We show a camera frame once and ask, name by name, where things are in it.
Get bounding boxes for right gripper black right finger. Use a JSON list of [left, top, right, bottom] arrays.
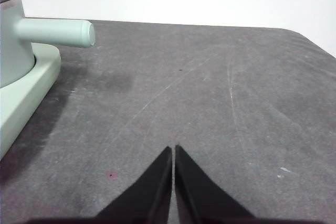
[[174, 144, 257, 220]]

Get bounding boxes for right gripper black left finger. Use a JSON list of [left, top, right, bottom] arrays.
[[97, 146, 173, 220]]

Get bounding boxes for green breakfast machine base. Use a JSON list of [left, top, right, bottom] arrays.
[[0, 44, 62, 159]]

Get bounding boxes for green steamer pot with handle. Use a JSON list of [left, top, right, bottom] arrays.
[[0, 0, 97, 89]]

